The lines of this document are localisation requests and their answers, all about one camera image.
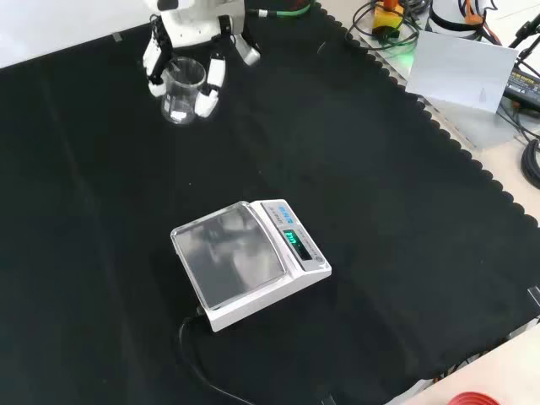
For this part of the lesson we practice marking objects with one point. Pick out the clear acrylic plate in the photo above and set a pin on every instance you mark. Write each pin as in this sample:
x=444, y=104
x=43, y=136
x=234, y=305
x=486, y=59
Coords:
x=472, y=126

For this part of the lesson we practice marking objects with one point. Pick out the clear glass beaker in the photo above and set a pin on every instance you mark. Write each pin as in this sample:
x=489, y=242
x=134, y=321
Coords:
x=181, y=90

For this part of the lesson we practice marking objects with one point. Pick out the red round object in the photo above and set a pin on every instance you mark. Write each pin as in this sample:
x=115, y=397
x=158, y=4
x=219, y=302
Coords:
x=472, y=398

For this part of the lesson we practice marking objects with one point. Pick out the black cloth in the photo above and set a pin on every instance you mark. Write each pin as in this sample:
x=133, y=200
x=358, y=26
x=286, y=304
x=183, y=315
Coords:
x=236, y=219

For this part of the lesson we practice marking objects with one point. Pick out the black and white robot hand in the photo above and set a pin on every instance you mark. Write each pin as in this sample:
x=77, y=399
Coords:
x=185, y=25

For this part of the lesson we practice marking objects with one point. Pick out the white electronic balance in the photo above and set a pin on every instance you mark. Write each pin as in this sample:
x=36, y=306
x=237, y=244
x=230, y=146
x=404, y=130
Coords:
x=249, y=263

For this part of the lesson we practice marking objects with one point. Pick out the black power adapter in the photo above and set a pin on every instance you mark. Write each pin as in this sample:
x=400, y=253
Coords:
x=522, y=86

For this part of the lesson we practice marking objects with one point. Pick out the yellow stop button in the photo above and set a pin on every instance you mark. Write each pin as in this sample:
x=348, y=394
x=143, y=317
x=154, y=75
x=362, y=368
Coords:
x=386, y=17

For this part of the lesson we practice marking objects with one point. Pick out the black tripod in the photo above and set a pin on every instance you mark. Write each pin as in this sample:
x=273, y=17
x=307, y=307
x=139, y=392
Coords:
x=525, y=36

